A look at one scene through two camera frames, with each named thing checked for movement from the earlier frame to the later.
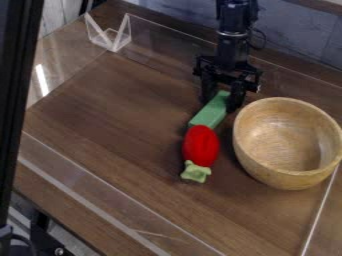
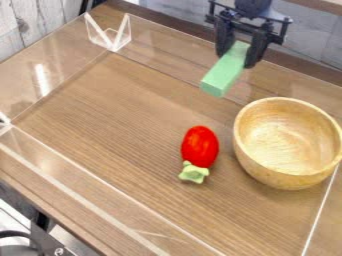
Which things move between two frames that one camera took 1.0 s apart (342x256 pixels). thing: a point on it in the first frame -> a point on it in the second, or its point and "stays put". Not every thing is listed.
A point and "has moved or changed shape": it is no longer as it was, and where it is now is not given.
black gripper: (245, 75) -> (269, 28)
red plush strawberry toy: (201, 148) stays put
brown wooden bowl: (287, 141) stays put
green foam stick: (213, 112) has moved or changed shape
